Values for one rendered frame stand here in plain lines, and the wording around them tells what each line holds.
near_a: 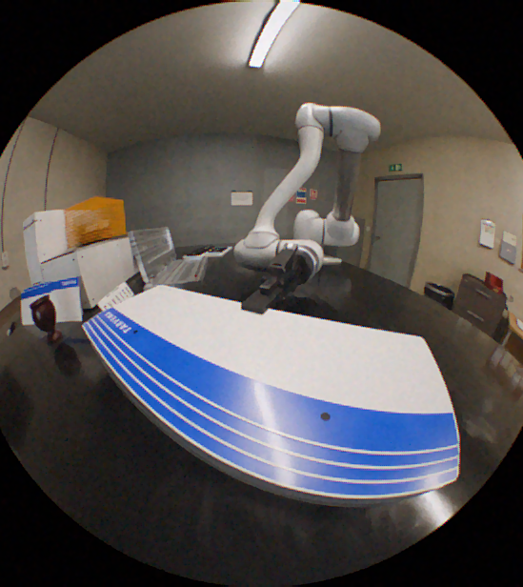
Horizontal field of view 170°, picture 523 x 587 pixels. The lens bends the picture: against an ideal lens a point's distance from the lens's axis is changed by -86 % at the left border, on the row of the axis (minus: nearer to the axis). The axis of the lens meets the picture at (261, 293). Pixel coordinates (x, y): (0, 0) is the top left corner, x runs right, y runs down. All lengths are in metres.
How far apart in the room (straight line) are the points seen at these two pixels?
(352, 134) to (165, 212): 2.85
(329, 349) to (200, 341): 0.11
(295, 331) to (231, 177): 3.03
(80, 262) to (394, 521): 0.79
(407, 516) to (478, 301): 2.13
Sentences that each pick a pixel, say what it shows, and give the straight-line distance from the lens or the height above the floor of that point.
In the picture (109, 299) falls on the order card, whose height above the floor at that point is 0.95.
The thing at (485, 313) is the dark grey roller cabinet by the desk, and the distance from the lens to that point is 2.28.
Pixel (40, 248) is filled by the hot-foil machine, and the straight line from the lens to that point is 0.81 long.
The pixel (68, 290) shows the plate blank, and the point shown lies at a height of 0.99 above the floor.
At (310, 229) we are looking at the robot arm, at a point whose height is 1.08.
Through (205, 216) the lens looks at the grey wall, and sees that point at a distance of 3.02.
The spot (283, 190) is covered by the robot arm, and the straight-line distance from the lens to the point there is 0.58.
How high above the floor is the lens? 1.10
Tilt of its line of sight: 23 degrees down
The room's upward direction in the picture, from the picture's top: straight up
